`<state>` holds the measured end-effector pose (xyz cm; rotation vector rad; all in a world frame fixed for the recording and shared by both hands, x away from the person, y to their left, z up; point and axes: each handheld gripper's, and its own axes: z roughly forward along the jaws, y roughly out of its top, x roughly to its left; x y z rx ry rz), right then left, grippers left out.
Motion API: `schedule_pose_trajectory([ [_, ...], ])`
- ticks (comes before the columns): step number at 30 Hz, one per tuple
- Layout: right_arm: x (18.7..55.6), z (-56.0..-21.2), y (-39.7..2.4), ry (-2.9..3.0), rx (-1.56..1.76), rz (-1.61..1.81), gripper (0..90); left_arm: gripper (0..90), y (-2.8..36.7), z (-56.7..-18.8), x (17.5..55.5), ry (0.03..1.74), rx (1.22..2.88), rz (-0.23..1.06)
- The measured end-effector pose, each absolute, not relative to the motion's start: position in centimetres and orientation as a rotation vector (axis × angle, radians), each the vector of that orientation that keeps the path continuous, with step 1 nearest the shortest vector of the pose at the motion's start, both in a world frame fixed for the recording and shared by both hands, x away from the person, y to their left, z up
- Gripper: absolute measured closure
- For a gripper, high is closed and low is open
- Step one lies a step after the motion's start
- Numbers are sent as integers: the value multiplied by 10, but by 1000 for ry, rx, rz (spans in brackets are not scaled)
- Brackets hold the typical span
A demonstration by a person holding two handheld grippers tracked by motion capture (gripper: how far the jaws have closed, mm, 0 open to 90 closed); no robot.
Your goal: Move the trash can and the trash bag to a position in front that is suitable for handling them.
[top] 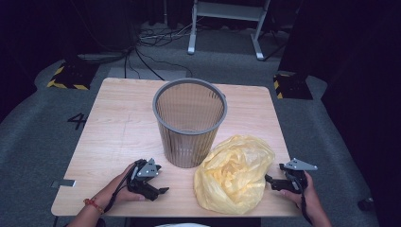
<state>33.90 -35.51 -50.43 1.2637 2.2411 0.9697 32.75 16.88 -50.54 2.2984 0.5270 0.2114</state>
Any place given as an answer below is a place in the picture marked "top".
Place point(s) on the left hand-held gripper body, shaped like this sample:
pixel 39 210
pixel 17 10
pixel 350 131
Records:
pixel 146 170

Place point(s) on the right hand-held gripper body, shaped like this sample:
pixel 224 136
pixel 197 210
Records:
pixel 298 164

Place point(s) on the grey slatted waste bin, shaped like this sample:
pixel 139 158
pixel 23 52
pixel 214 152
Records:
pixel 189 148

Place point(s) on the yellow plastic bag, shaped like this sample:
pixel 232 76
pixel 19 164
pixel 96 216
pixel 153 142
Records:
pixel 233 176

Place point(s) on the person's left hand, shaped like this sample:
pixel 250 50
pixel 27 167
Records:
pixel 126 196

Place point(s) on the person's right hand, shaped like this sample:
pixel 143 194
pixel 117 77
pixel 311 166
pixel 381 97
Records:
pixel 312 197

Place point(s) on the black yellow striped floor plate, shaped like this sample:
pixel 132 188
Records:
pixel 293 86
pixel 74 75

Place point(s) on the black caster wheel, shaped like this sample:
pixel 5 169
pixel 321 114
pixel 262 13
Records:
pixel 365 204

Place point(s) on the grey floor plate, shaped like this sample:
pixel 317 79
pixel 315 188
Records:
pixel 142 74

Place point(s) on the dark curtain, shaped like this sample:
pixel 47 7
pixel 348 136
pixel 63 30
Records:
pixel 47 28
pixel 356 63

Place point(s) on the grey metal stand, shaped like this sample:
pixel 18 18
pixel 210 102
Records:
pixel 228 11

